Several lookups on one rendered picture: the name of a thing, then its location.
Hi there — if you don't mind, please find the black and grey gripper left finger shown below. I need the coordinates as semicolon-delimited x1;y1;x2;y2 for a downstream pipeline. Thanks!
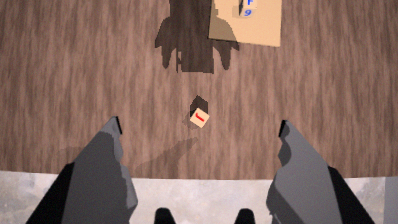
25;116;138;224

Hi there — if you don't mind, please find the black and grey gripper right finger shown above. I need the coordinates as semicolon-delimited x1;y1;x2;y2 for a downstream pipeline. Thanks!
266;119;375;224

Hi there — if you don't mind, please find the beige block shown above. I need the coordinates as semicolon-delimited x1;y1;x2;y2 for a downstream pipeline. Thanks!
190;108;209;128
239;0;257;17

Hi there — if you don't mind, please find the peach mat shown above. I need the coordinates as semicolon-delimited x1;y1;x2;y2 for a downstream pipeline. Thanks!
208;0;282;47

